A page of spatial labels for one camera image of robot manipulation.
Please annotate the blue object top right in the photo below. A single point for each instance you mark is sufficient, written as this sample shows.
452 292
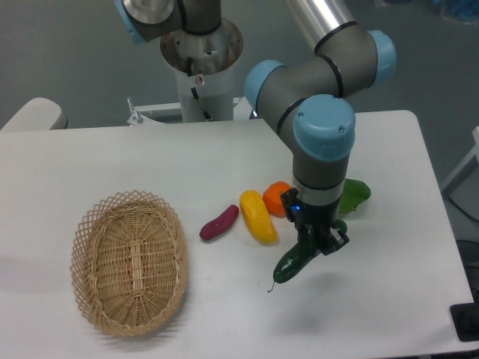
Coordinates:
462 11

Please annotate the purple sweet potato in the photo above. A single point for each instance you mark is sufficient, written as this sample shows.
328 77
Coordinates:
220 225

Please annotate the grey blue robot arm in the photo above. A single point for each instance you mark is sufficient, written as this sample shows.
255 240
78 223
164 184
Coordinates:
305 106

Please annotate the black device at edge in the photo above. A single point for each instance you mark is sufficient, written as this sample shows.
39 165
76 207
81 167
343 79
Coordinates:
465 319

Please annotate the green leafy vegetable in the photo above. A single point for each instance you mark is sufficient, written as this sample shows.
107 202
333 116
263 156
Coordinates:
355 192

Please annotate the woven wicker basket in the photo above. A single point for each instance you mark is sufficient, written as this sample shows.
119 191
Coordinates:
129 264

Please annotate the white metal base frame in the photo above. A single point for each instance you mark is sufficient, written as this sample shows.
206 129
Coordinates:
143 115

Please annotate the yellow mango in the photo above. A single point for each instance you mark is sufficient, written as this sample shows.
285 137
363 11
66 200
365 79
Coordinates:
257 218

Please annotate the orange tangerine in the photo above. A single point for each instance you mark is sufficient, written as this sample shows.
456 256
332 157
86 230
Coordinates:
272 198

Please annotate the white chair armrest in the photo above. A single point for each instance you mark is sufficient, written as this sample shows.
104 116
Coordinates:
38 114

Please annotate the white furniture at right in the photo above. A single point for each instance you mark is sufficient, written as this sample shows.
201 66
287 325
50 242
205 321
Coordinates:
463 170

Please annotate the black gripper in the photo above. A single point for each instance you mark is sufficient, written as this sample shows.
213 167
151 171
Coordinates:
315 223

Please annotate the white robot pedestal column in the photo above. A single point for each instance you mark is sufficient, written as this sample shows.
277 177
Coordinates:
204 69

